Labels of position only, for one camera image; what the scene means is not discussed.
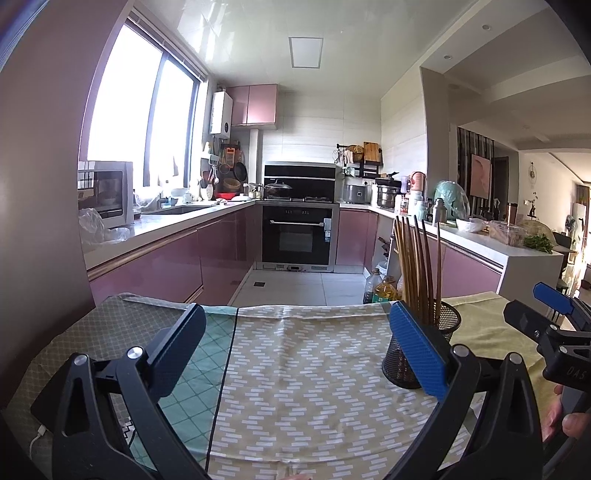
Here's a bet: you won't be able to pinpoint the white countertop oven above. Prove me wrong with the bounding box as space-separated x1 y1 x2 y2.
78 161 134 229

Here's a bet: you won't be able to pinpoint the black mesh utensil holder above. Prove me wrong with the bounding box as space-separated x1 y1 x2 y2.
382 299 462 391

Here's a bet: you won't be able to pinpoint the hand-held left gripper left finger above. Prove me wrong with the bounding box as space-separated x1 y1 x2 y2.
48 302 208 480

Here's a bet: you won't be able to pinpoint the grey refrigerator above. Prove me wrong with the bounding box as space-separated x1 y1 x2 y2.
0 0 139 324

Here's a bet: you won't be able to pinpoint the pink framed picture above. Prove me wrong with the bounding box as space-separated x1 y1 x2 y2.
470 154 492 197

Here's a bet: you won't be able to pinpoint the pink base cabinets with sink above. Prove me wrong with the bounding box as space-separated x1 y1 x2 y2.
88 203 263 308

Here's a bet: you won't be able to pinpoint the striped curtain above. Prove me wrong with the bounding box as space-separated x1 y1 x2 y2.
457 127 496 204

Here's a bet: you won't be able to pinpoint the green leafy vegetables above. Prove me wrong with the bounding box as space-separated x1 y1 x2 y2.
524 234 554 254

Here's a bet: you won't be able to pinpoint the black dish rack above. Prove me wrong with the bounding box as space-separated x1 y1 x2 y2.
336 143 384 178

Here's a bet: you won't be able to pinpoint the stainless steel pot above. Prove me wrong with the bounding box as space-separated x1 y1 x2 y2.
376 185 402 208

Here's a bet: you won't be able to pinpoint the person's right hand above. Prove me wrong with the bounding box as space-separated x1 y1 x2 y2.
541 384 591 444

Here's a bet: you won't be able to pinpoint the oil bottles on floor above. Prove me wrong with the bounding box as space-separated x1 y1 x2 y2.
362 268 384 304

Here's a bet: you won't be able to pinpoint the steel kitchen sink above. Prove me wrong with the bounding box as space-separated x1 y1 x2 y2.
143 204 213 217

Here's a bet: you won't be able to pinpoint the dark smartphone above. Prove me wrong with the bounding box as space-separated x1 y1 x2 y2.
30 385 70 432

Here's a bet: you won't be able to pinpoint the black wok with lid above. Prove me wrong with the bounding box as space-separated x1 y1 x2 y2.
263 180 294 199

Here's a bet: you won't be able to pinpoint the black range hood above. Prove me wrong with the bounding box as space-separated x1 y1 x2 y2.
263 161 338 202

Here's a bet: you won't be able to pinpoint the black built-in oven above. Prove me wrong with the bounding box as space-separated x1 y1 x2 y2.
261 204 334 271

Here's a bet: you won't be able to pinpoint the white charging cable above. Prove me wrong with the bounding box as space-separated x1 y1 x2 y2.
28 424 48 459

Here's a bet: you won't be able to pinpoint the white square duct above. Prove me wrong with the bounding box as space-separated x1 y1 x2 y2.
249 127 264 185

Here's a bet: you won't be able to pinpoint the kitchen window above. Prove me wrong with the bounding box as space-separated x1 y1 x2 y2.
85 14 208 190

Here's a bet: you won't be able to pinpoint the pink wall cabinet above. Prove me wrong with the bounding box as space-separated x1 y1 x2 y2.
225 84 279 127

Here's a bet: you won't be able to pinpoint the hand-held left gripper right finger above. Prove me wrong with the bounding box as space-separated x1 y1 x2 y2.
389 300 546 480

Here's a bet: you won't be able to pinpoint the patchwork printed tablecloth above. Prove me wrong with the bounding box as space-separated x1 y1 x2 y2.
4 291 568 480

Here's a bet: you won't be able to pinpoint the white gas water heater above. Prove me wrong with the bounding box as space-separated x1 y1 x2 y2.
210 91 233 136

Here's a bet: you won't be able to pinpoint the square ceiling light panel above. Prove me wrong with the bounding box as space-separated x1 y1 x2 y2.
288 36 324 69

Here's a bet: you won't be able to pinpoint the bunch of wooden chopsticks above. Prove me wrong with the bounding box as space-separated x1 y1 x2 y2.
392 215 444 324

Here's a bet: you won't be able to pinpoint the mint green appliance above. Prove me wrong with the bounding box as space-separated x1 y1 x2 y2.
434 181 471 220

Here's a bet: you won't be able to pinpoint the clear plastic container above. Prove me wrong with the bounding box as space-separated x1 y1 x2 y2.
489 220 527 246

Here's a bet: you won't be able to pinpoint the clear plastic bag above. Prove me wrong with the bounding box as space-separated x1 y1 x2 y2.
79 208 130 245

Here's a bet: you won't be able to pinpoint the silver rice cooker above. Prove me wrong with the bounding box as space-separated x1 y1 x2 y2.
344 182 372 205

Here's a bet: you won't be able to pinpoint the pink peninsula base cabinets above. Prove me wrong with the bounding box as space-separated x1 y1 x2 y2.
335 203 566 296

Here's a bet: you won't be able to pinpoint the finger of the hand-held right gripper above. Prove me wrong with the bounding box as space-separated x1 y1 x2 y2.
503 300 563 352
532 281 591 330

